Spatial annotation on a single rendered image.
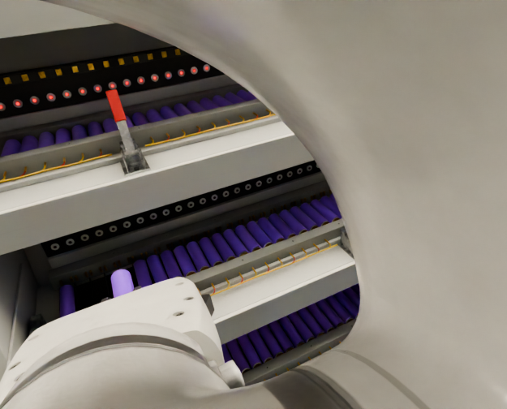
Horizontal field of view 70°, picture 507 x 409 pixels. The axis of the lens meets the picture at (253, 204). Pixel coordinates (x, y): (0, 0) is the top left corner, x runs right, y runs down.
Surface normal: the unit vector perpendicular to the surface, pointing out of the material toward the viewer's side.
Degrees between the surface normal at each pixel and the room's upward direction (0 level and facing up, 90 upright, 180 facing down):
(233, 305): 21
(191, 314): 13
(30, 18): 111
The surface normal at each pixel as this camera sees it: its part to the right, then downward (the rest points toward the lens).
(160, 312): -0.19, -0.98
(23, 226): 0.42, 0.47
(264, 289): -0.08, -0.83
